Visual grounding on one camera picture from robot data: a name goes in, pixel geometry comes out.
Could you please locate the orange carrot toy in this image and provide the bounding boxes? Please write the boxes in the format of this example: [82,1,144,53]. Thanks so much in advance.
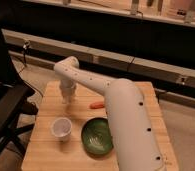
[89,102,105,109]

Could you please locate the green ceramic bowl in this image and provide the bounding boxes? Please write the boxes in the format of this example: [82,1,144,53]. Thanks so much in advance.
[81,117,113,156]

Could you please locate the wooden table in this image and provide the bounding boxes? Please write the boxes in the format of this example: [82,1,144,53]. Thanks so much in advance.
[21,81,180,171]

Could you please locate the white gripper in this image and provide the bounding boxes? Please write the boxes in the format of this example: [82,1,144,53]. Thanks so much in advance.
[59,80,76,103]

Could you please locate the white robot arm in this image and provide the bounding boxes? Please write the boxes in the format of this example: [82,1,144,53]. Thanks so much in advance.
[54,56,167,171]

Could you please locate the black office chair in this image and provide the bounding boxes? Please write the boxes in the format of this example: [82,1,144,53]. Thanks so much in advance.
[0,31,38,155]

